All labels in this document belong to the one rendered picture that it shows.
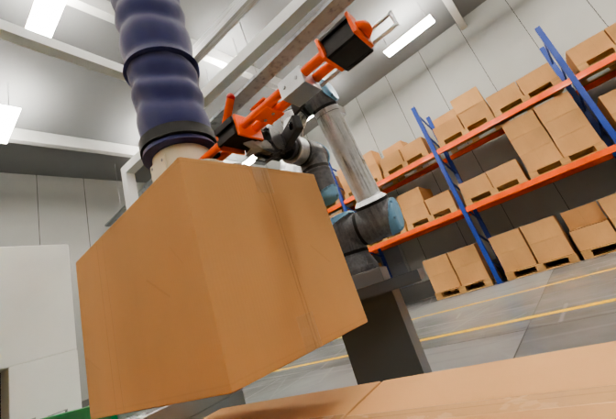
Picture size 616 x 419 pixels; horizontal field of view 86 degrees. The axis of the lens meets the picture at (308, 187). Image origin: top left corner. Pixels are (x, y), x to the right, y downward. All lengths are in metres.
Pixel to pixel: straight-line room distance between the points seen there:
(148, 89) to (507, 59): 9.07
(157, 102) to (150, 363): 0.68
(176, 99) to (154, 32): 0.25
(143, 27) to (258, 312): 0.95
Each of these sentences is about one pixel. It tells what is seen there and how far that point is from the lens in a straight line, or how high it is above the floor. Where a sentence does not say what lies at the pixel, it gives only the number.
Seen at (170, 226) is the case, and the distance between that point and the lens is 0.67.
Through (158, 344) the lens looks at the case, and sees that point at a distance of 0.74.
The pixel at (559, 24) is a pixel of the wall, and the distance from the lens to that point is 9.80.
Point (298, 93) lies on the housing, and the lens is 0.75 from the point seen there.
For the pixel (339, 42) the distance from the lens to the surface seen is 0.71.
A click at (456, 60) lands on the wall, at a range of 9.99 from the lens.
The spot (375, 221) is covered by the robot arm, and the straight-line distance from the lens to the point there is 1.40.
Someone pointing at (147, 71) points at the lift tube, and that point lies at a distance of 1.17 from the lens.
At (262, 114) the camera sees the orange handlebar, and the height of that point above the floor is 1.18.
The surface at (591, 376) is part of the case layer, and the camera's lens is 0.65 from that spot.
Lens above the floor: 0.75
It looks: 19 degrees up
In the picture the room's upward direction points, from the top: 19 degrees counter-clockwise
